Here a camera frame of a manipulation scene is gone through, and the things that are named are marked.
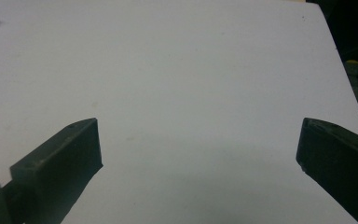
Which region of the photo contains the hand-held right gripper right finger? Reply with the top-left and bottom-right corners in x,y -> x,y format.
296,117 -> 358,224

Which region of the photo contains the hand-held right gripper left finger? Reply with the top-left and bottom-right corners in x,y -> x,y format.
2,117 -> 104,224

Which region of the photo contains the yellow-tipped dark object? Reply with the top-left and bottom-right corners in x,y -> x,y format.
344,59 -> 358,76

